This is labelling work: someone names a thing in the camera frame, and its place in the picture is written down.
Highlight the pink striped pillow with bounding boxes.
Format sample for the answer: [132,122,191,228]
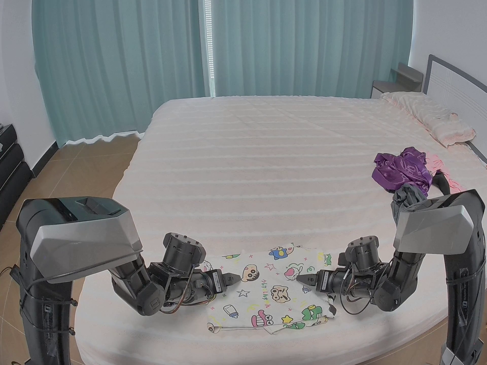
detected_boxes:
[380,92,476,148]

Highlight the bed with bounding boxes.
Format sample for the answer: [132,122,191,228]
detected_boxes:
[74,54,487,365]

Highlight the purple satin garment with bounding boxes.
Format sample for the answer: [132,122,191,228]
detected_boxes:
[373,147,434,195]

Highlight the dark grey garment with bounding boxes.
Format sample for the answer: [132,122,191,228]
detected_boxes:
[390,183,428,227]

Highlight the black chest of drawers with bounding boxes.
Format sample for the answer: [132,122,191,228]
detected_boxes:
[0,124,33,223]

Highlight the black garment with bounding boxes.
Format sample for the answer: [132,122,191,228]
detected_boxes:
[432,170,451,195]

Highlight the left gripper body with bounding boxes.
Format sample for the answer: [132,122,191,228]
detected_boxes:
[190,268,228,303]

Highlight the white printed pyjama top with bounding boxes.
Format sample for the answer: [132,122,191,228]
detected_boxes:
[205,242,340,335]

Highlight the grey bedside table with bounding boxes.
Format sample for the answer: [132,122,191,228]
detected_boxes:
[371,62,424,99]

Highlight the blue-green curtain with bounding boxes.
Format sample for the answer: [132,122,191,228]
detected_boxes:
[209,0,415,99]
[32,0,214,147]

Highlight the pink garment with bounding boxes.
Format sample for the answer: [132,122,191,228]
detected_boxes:
[424,151,463,193]

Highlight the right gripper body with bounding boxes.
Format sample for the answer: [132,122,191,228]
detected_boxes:
[317,269,351,296]

